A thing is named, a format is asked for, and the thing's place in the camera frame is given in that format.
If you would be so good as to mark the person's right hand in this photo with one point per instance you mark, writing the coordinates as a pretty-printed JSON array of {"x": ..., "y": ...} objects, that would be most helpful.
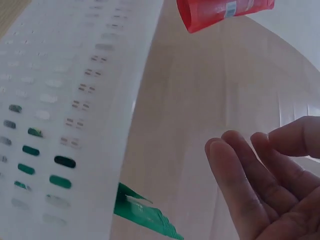
[{"x": 282, "y": 200}]

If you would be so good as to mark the green snack packet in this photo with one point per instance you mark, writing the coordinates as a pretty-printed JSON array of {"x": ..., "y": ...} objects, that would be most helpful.
[{"x": 142, "y": 212}]

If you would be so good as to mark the red snack packet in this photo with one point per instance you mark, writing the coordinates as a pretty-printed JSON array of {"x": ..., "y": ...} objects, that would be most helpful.
[{"x": 212, "y": 12}]

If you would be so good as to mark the white perforated plastic basket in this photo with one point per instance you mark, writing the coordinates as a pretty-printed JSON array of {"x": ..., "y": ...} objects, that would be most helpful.
[{"x": 75, "y": 75}]

